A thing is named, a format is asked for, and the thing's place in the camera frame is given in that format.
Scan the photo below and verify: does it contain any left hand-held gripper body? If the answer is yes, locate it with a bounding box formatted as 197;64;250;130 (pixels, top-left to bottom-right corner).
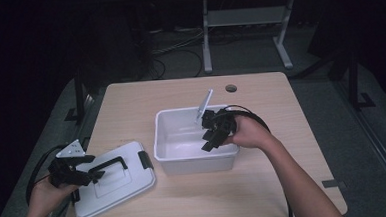
47;138;93;189

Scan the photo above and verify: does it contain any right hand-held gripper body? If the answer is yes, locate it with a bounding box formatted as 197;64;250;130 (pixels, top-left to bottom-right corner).
210;108;239;144

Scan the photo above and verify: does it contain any white ointment tube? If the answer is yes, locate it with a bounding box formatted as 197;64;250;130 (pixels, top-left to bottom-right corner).
193;88;216;125

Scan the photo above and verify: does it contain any white box lid black handle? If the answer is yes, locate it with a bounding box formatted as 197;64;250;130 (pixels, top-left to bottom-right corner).
70;140;159;217

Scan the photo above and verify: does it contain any white plastic storage box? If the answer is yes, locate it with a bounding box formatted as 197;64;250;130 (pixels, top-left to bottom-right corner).
151;103;242;177

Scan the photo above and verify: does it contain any person's right hand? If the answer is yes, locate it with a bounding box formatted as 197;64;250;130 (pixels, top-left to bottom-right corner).
221;113;275;151

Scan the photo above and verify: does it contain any person's left hand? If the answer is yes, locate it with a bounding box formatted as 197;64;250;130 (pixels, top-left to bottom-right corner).
28;178;79;215

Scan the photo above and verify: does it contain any black metal stand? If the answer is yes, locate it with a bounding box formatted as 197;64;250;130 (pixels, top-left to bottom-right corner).
343;50;377;111
62;67;97;125

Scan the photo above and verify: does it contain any grey tape patch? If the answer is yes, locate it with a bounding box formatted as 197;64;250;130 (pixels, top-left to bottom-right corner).
321;178;347;190

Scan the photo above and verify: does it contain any right hand-held gripper cable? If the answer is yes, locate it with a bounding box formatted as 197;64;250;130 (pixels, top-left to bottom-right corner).
222;102;295;217

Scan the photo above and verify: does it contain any hand-held gripper cable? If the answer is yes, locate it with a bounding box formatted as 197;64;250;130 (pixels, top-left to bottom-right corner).
222;102;295;217
23;143;74;206

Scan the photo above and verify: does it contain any left hand-held gripper cable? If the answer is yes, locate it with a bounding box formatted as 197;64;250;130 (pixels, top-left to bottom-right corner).
23;143;74;206

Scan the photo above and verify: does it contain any aluminium frame rail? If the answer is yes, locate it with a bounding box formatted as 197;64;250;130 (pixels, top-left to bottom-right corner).
21;93;100;217
333;77;386;204

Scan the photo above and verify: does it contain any bundle of floor cables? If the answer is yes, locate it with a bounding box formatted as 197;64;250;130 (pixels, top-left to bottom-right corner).
142;25;207;81

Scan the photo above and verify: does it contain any grey metal desk frame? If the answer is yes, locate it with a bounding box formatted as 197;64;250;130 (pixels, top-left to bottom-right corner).
199;0;301;75

